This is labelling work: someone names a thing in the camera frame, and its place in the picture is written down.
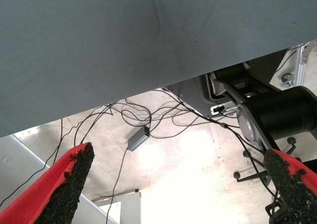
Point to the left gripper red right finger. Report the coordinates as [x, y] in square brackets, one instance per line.
[297, 191]

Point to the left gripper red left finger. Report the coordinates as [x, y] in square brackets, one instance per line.
[32, 201]

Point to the grey robot base chassis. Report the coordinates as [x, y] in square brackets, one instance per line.
[195, 92]

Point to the black office chair base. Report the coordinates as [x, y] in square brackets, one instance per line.
[250, 178]

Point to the black and silver robot torso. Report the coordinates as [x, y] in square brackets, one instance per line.
[280, 110]

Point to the grey swivel caster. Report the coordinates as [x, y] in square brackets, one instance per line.
[287, 80]

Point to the grey metal hub box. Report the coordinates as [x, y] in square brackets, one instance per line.
[138, 139]

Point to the dark grey table cloth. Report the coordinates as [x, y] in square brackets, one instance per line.
[123, 48]

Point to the aluminium frame post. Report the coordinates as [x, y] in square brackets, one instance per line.
[301, 68]

